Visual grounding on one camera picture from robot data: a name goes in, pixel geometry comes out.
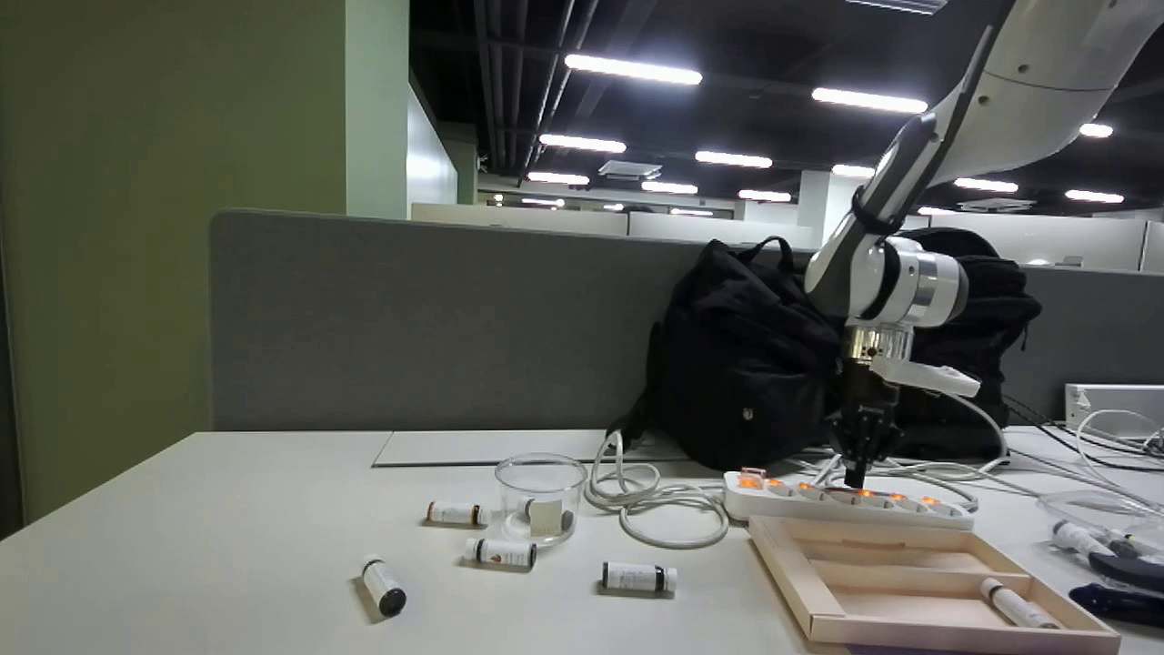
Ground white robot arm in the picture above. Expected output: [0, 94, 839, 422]
[805, 0, 1164, 487]

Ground white marker in tray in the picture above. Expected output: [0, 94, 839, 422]
[978, 577, 1056, 631]

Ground white power strip orange switches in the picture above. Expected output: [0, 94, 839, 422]
[723, 473, 972, 527]

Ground white cylinder right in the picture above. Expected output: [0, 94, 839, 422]
[597, 562, 677, 598]

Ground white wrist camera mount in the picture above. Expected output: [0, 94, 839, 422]
[850, 328, 978, 400]

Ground black backpack right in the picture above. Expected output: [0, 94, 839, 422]
[828, 228, 1039, 461]

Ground clear glass beaker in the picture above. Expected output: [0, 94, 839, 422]
[495, 451, 587, 537]

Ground black backpack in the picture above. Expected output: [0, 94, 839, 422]
[614, 237, 843, 468]
[828, 228, 1039, 461]

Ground white cylinder middle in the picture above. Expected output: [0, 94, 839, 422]
[465, 537, 537, 571]

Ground dark object right edge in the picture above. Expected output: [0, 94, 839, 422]
[1075, 587, 1164, 631]

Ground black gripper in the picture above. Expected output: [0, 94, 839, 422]
[836, 365, 899, 491]

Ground black backpack left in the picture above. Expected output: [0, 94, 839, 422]
[614, 237, 843, 468]

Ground grey desk partition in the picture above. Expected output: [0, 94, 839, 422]
[209, 206, 1164, 432]

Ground white coiled power cable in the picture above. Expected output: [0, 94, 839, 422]
[582, 426, 736, 554]

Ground white cylinder far left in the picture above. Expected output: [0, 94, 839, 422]
[423, 504, 487, 527]

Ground wooden tray frame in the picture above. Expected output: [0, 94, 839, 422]
[750, 518, 1121, 655]

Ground white cylinder black cap front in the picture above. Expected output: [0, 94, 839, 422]
[360, 557, 408, 620]

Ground white cable loop right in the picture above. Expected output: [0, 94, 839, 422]
[807, 376, 1164, 519]

